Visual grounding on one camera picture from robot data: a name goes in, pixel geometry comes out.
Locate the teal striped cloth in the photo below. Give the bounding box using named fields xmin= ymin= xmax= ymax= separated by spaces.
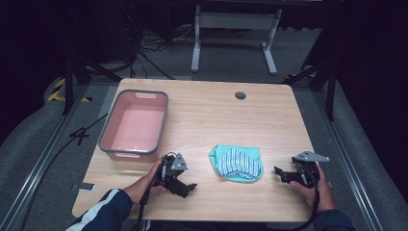
xmin=208 ymin=143 xmax=265 ymax=184

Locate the grey metal table frame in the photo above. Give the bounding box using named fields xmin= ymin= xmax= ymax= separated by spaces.
xmin=191 ymin=4 xmax=284 ymax=77

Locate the black tape floor mark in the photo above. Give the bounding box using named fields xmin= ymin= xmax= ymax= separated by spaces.
xmin=68 ymin=126 xmax=91 ymax=146

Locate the hand-held gripper cable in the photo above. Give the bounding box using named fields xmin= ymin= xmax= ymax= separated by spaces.
xmin=272 ymin=162 xmax=322 ymax=231
xmin=136 ymin=153 xmax=178 ymax=231

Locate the person's right hand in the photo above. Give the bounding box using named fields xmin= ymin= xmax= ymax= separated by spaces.
xmin=289 ymin=161 xmax=337 ymax=214

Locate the black floor cable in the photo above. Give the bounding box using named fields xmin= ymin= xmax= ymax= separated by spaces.
xmin=18 ymin=113 xmax=110 ymax=231

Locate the person's left hand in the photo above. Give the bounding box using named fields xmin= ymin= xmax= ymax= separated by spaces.
xmin=122 ymin=157 xmax=169 ymax=205

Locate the right hand-held gripper cable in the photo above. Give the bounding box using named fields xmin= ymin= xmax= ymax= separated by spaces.
xmin=272 ymin=162 xmax=322 ymax=231

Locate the bundle of black cables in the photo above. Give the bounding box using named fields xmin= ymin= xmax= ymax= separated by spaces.
xmin=128 ymin=23 xmax=195 ymax=81

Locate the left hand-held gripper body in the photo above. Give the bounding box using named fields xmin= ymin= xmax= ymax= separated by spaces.
xmin=160 ymin=152 xmax=191 ymax=194

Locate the aluminium floor rail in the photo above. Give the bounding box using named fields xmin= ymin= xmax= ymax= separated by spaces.
xmin=0 ymin=84 xmax=90 ymax=231
xmin=313 ymin=90 xmax=385 ymax=231

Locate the left hand-held gripper cable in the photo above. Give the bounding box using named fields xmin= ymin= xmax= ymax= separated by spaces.
xmin=136 ymin=153 xmax=178 ymax=231

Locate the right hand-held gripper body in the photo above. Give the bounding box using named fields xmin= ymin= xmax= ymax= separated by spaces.
xmin=288 ymin=150 xmax=331 ymax=190

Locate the yellow and black floor tape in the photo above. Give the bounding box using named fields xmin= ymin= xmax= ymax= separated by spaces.
xmin=46 ymin=77 xmax=93 ymax=104

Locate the pink basin with grey rim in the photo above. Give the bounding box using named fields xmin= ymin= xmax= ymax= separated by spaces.
xmin=98 ymin=89 xmax=170 ymax=164

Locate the black metal stand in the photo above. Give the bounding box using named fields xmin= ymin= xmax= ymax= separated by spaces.
xmin=62 ymin=52 xmax=123 ymax=116
xmin=281 ymin=61 xmax=339 ymax=122

